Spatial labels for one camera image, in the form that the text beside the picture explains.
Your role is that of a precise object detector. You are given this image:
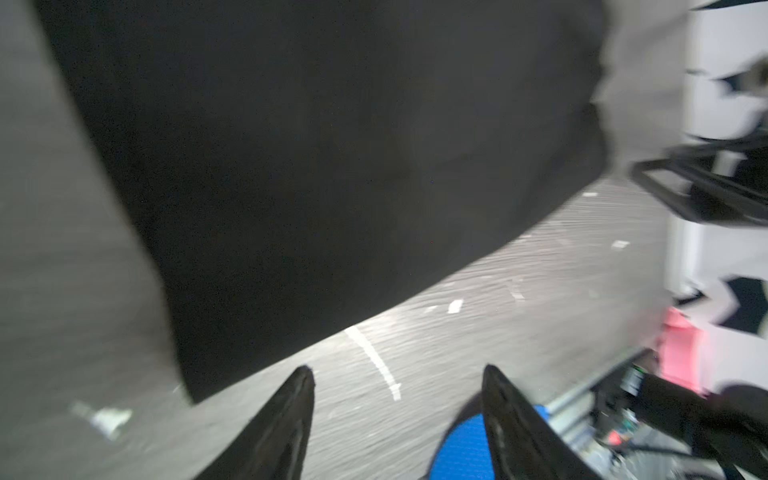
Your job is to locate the pink alarm clock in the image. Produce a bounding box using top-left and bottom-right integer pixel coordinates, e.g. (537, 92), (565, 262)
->
(657, 307), (707, 394)

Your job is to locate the white shelf stand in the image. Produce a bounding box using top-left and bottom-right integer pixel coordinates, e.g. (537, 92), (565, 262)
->
(631, 129), (767, 228)

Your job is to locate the blue cloth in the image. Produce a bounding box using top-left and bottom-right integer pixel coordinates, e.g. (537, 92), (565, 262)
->
(428, 404), (551, 480)

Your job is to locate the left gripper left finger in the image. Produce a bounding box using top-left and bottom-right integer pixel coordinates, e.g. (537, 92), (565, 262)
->
(195, 365), (315, 480)

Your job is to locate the black skirt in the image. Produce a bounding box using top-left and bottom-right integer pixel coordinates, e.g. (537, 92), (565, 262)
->
(34, 1), (608, 403)

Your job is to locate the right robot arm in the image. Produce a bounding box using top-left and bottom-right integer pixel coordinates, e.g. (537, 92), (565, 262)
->
(621, 367), (767, 479)

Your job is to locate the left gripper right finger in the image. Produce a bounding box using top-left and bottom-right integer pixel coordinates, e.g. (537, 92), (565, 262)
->
(481, 364), (600, 480)

